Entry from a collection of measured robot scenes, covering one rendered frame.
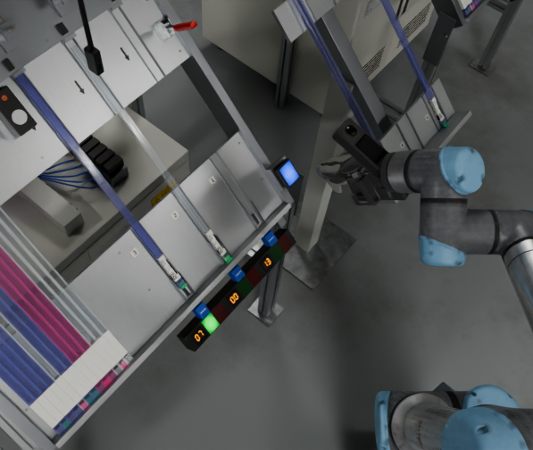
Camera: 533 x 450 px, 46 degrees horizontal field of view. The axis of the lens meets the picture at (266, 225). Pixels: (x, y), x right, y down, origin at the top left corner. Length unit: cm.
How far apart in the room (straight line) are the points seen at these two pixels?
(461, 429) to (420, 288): 138
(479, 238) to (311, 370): 105
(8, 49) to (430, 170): 69
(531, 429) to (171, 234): 74
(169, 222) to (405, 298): 111
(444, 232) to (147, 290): 56
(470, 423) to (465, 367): 131
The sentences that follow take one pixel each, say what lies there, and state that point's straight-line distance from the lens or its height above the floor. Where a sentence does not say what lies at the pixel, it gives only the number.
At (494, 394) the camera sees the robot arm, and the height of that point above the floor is 78.
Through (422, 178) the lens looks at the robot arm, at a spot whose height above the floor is 106.
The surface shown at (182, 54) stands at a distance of 128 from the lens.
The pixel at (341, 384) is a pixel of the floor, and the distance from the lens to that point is 200.
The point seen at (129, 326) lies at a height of 75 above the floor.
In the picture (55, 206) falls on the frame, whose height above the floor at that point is 66.
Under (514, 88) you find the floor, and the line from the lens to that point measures 285.
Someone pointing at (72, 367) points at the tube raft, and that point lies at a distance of 119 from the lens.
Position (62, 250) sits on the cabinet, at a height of 62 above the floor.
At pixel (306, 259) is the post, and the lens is 213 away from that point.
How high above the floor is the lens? 189
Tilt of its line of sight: 60 degrees down
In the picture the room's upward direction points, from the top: 8 degrees clockwise
